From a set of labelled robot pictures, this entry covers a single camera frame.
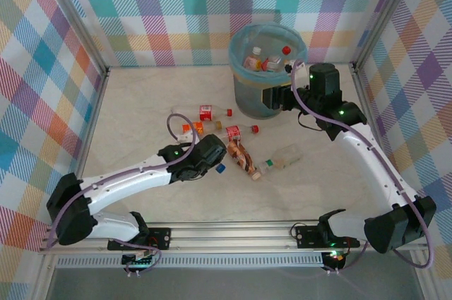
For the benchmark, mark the red label cola bottle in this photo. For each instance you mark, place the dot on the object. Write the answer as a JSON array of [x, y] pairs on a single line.
[[233, 133], [205, 112]]

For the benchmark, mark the brown label plastic bottle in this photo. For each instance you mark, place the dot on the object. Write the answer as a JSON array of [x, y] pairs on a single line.
[[240, 159]]

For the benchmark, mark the red capped plastic bottle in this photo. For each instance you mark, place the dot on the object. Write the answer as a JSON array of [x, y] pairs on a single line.
[[286, 49]]

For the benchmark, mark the bottles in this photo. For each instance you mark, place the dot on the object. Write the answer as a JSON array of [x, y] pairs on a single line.
[[251, 61]]

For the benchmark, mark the clear square bottle green band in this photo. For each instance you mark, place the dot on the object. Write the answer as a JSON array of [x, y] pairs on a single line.
[[286, 157]]

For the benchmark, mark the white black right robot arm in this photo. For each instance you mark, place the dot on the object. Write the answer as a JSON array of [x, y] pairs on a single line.
[[367, 162]]

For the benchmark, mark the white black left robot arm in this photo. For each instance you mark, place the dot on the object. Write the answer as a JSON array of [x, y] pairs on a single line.
[[123, 180]]

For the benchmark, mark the mesh bin with blue liner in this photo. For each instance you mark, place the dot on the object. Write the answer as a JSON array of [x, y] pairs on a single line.
[[254, 99]]

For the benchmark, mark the orange label bottle gold cap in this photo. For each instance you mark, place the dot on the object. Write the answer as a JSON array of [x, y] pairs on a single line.
[[198, 126]]

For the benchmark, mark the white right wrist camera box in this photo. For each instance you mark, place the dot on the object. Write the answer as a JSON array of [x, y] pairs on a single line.
[[299, 68]]

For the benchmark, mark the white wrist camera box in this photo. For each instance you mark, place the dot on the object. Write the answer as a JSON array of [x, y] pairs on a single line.
[[299, 68], [184, 136]]

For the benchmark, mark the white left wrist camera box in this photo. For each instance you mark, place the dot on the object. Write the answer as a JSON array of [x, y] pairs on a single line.
[[184, 136]]

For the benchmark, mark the aluminium floor rail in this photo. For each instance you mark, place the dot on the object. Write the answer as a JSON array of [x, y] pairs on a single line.
[[94, 116], [358, 83]]

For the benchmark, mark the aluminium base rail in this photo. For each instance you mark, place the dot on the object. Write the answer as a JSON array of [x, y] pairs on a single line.
[[229, 240]]

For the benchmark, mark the aluminium frame post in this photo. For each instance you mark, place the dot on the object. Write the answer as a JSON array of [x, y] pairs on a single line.
[[75, 14], [384, 14]]

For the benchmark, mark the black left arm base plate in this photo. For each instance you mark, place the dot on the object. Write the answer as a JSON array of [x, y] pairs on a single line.
[[160, 238]]

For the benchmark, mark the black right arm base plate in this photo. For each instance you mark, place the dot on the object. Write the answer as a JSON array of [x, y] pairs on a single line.
[[307, 236]]

